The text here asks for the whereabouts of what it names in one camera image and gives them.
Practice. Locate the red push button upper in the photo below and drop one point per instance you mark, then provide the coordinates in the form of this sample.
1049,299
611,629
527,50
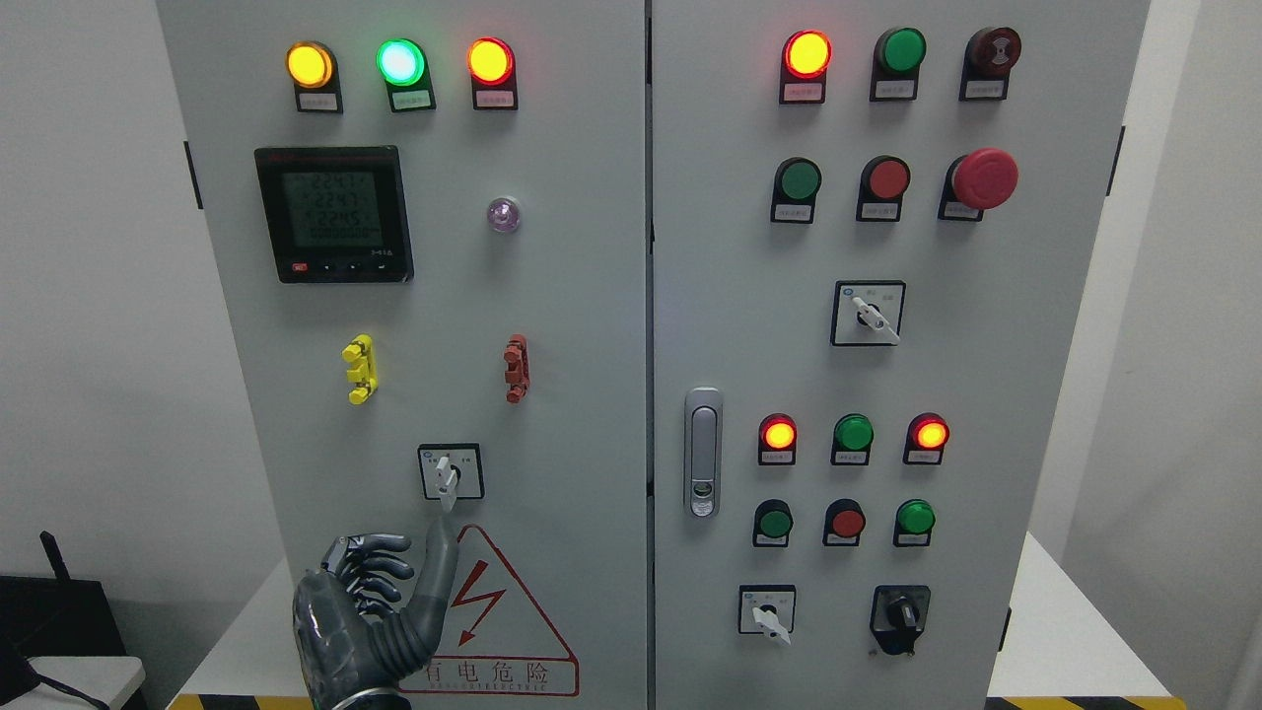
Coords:
882,184

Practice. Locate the red lit indicator lower left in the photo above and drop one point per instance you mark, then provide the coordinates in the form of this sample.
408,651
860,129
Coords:
777,443

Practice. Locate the red lit indicator top right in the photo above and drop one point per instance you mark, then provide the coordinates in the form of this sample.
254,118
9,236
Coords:
806,56

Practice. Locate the red electrical warning triangle sticker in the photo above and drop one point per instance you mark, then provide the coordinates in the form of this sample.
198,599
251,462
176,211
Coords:
497,639

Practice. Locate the red lit indicator lower right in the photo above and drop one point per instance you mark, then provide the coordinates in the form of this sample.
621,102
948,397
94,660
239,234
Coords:
926,439

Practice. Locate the silver door lock handle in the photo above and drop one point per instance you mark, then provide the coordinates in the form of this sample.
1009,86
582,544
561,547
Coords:
702,450

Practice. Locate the white rotary switch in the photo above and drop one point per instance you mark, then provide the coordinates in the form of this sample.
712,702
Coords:
867,312
767,610

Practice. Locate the red lit indicator light left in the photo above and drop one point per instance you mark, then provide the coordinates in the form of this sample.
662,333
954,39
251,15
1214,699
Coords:
492,69

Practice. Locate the green indicator lower middle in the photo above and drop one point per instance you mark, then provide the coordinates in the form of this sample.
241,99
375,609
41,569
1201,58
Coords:
853,435

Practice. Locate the white rotary switch bottom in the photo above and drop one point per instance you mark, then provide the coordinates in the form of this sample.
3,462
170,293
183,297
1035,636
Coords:
767,610

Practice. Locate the red push button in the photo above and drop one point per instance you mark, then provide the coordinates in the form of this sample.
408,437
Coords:
844,523
882,184

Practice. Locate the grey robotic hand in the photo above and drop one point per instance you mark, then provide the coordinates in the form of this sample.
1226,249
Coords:
348,636

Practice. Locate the dark red buzzer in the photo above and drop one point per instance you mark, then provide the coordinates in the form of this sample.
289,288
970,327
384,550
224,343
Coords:
989,58

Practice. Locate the grey right cabinet door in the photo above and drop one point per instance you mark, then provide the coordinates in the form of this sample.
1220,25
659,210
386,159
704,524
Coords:
745,305

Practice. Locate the grey cabinet door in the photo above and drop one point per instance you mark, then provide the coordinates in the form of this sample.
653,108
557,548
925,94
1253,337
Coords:
745,305
564,469

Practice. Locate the green push button lower right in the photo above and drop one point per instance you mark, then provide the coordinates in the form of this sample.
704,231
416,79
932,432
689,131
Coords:
914,523

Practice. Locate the yellow terminal connector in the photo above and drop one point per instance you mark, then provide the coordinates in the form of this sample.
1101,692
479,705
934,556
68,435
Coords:
359,357

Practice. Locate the red terminal connector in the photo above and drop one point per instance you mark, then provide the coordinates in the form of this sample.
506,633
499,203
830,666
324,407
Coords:
517,372

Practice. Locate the white box lower left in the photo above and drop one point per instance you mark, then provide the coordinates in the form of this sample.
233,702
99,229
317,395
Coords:
116,680

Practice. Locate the yellow indicator light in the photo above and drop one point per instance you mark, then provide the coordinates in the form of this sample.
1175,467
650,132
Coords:
313,69

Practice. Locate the green push button lower left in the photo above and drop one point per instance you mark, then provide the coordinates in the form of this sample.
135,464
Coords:
773,522

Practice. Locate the green push button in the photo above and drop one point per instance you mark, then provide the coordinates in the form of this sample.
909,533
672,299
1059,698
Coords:
794,191
914,523
773,522

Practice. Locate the green push button upper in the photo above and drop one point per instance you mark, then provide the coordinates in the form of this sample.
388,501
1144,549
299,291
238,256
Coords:
794,191

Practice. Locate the green indicator top right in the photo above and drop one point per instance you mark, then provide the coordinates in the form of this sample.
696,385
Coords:
896,62

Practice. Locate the white rotary switch upper right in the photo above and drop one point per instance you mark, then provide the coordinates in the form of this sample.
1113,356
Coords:
867,312

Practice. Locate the black rotary knob switch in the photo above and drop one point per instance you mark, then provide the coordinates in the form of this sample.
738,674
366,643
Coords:
899,616

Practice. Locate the small clear bulb lamp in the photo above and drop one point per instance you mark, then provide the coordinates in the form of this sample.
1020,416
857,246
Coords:
504,214

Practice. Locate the red emergency stop mushroom button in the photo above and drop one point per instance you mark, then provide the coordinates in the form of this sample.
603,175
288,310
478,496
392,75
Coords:
983,179

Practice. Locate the black digital power meter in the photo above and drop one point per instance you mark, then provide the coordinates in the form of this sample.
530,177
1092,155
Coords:
335,214

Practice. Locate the red push button lower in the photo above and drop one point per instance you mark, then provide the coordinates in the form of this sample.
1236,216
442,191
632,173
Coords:
844,523

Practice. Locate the black device with antenna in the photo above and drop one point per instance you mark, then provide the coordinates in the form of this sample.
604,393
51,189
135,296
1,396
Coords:
54,616

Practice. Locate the green lit indicator light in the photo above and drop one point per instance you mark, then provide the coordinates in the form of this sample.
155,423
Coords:
406,72

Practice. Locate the grey left cabinet door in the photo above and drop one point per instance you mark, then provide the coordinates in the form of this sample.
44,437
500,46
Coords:
564,469

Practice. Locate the white rotary switch door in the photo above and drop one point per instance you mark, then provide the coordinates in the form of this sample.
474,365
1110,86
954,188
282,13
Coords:
451,472

